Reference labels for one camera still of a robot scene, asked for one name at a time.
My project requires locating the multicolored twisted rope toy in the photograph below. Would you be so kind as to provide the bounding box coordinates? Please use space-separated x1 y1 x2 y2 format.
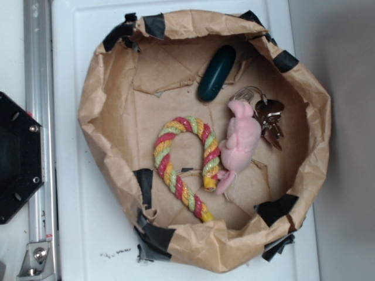
154 116 220 222

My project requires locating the brown paper bag bin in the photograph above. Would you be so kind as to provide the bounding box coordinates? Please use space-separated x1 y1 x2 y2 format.
78 10 331 273

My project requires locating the pink plush mouse toy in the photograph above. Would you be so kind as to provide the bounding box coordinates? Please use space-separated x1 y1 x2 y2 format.
216 100 261 194

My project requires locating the dark green oval case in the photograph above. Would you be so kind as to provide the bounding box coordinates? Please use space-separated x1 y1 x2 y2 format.
197 45 236 102

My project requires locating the silver key bunch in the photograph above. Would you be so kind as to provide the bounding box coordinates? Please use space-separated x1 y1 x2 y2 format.
229 86 284 150

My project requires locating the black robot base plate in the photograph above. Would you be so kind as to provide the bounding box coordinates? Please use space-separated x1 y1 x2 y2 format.
0 92 43 225

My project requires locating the metal corner bracket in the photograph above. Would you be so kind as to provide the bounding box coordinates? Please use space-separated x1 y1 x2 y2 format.
16 241 57 281

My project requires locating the aluminium extrusion rail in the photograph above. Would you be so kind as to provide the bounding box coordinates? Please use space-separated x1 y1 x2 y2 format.
23 1 59 243

